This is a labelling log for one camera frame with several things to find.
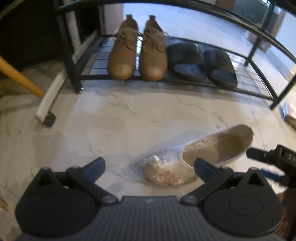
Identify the wooden chair leg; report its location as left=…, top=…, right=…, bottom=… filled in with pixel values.
left=1, top=57, right=46, bottom=99

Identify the black slide sandal left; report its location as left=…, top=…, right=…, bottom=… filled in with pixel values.
left=165, top=38, right=207, bottom=82

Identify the white pole with black foot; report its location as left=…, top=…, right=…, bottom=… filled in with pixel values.
left=34, top=13, right=83, bottom=128

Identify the black metal shoe rack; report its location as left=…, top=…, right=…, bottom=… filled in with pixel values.
left=54, top=1, right=295, bottom=110

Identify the black slide sandal right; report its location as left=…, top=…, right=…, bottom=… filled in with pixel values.
left=198, top=44, right=238, bottom=89

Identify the tan lace-up shoe right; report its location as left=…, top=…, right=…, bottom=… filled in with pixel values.
left=138, top=15, right=168, bottom=81

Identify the tan lace-up shoe left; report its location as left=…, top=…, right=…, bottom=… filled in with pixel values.
left=107, top=15, right=138, bottom=80

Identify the black slide sandal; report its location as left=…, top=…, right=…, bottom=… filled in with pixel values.
left=165, top=38, right=207, bottom=82
left=198, top=44, right=238, bottom=89

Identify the tan lace-up shoe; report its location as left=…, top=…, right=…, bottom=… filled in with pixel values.
left=107, top=15, right=138, bottom=80
left=138, top=15, right=168, bottom=81

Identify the white embroidered pearl shoe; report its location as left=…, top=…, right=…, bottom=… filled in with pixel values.
left=139, top=125, right=254, bottom=186

